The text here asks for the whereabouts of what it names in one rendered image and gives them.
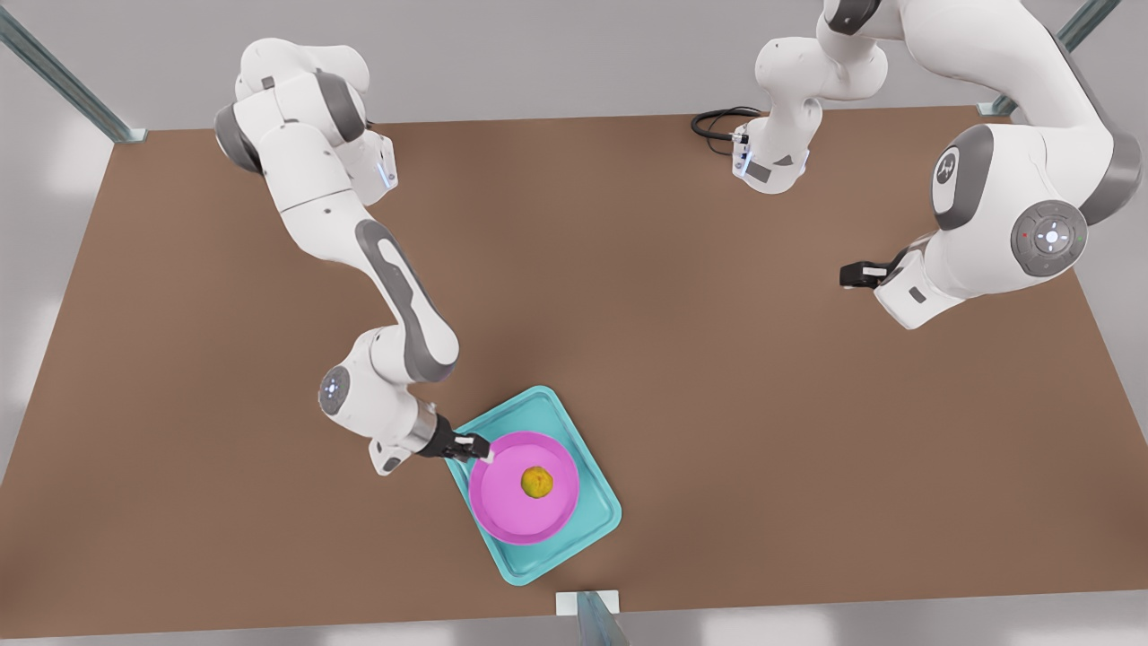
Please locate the teal rectangular tray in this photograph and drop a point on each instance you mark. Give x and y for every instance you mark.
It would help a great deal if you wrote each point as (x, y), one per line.
(574, 538)

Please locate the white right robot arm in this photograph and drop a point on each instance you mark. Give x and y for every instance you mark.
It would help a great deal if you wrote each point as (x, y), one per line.
(314, 188)

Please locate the silver frame post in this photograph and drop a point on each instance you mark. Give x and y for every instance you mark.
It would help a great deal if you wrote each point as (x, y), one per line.
(63, 76)
(596, 619)
(1049, 54)

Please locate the orange fruit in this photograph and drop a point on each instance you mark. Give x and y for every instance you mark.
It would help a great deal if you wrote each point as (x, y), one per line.
(536, 482)

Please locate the pink round plate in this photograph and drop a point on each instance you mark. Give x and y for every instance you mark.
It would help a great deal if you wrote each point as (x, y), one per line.
(524, 487)

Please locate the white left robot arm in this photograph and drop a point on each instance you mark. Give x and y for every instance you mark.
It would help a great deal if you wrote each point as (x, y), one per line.
(995, 170)

